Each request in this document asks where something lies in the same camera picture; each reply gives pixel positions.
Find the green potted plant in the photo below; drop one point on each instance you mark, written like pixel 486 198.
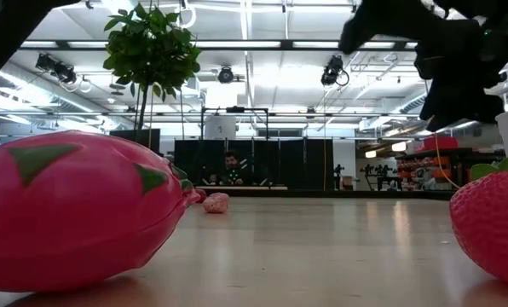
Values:
pixel 151 51

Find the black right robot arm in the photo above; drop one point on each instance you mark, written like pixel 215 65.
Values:
pixel 386 21

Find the pink toy dragon fruit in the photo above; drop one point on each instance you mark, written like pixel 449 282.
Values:
pixel 75 213

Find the person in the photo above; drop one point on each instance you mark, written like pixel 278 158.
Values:
pixel 233 168

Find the red toy strawberry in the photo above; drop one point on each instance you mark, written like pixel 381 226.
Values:
pixel 492 221

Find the shelf with red bins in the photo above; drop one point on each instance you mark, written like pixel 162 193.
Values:
pixel 441 162

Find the black ceiling spotlight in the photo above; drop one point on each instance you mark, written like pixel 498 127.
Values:
pixel 226 75
pixel 58 68
pixel 333 70

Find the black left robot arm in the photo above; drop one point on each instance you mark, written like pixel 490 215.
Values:
pixel 2 34

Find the black partition screen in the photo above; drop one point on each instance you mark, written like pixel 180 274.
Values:
pixel 301 164

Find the small pink toy fruit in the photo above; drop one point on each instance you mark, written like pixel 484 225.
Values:
pixel 215 203

